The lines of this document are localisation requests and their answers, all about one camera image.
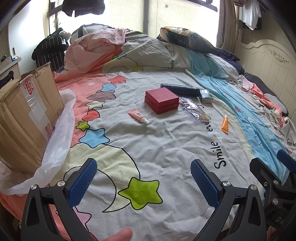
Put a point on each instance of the pink crumpled sheet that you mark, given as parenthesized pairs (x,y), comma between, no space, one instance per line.
(86,52)

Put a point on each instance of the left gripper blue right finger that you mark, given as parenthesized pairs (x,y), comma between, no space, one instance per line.
(238,212)

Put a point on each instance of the pink cream tube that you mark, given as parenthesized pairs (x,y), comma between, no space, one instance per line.
(134,113)

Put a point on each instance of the cartoon patterned duvet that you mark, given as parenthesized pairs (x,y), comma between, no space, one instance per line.
(143,178)

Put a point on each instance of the bag of cotton swabs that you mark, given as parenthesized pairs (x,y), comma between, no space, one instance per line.
(194,109)

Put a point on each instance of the dark navy blanket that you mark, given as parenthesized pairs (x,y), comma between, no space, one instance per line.
(254,84)

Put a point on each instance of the hanging dark clothes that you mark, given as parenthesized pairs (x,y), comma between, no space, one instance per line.
(83,7)

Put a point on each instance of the cream wooden headboard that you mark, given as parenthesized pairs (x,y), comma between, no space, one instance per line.
(273,64)

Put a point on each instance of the orange cream tube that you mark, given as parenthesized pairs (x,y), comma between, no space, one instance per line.
(225,125)

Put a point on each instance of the blue tissue pack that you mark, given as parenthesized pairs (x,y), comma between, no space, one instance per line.
(205,96)

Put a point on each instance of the red square gift box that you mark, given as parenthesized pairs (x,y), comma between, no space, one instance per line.
(161,100)

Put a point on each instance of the beige curtain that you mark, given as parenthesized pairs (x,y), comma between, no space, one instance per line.
(227,28)

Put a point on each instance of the dark printed pillow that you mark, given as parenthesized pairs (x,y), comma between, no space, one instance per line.
(187,39)

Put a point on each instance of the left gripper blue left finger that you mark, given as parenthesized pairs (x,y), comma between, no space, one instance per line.
(38,222)

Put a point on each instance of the white plastic bag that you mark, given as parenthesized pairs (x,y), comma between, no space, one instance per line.
(14,182)

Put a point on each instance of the dark blue cylindrical bottle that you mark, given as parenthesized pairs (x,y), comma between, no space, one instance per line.
(182,90)

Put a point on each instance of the white hanging shirt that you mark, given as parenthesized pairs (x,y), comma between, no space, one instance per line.
(250,13)

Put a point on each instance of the brown cardboard box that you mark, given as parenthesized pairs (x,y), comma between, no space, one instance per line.
(30,108)

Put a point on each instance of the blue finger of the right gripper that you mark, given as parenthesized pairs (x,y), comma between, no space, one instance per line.
(261,169)
(287,160)

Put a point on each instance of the person's left hand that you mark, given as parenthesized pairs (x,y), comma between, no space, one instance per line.
(123,235)

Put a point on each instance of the black striped suitcase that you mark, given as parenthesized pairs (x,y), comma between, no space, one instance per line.
(51,50)

